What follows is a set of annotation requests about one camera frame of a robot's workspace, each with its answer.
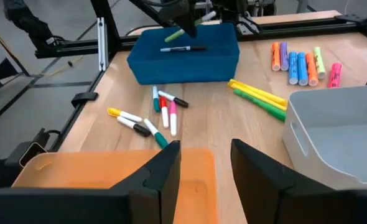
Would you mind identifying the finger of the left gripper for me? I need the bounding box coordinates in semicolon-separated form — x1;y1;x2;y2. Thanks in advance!
170;11;200;39

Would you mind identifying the pink cap white marker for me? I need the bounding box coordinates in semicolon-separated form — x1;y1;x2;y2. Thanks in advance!
169;101;178;138

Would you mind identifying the person's leg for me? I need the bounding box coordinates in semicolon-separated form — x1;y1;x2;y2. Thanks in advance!
2;0;60;47

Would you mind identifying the blue fat highlighter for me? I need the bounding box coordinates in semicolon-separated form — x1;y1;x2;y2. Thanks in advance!
297;52;309;86
288;51;299;85

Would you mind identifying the black cap whiteboard marker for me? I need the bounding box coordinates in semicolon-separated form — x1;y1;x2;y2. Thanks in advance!
160;45;208;52

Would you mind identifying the yellow extension cable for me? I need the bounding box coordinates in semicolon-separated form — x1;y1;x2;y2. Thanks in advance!
0;18;85;77

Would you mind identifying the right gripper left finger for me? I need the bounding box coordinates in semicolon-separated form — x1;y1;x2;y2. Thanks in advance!
0;139;182;224

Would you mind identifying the orange fat highlighter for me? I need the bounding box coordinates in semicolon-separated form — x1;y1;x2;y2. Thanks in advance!
271;42;281;72
305;52;320;87

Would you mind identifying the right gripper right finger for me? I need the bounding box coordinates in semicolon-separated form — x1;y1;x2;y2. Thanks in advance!
230;138;367;224

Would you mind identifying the red cap white marker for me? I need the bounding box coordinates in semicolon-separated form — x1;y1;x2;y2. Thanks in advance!
159;96;170;129

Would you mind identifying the pink fat highlighter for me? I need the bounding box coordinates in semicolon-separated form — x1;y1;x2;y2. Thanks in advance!
328;62;343;89

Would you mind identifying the orange translucent tray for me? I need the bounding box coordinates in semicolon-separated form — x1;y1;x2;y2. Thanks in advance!
11;147;220;224

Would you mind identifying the black cap white marker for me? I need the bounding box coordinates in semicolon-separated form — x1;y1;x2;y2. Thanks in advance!
157;90;190;109
117;116;152;138

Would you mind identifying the purple fat highlighter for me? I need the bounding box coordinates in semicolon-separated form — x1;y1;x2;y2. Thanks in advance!
279;42;289;72

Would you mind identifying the green whiteboard marker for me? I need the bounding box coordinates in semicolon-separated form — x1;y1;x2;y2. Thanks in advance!
164;11;217;44

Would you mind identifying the green cap white marker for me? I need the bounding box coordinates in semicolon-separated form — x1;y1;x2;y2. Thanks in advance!
152;86;162;113
143;118;169;149

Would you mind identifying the black clamp bracket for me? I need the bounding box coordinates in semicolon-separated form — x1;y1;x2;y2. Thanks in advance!
70;91;99;108

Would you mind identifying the yellow slim highlighter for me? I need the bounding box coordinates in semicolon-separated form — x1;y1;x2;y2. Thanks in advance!
228;78;289;108
228;82;287;112

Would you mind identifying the yellow cap white marker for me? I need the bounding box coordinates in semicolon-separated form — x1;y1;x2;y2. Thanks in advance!
107;107;143;123

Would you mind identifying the green slim highlighter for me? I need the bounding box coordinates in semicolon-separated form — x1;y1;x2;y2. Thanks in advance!
233;89;287;122

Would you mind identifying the blue plastic tray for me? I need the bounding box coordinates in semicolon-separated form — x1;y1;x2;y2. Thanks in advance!
126;22;241;85

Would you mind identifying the grey plastic bin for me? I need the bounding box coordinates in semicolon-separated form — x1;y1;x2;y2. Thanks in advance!
282;84;367;191

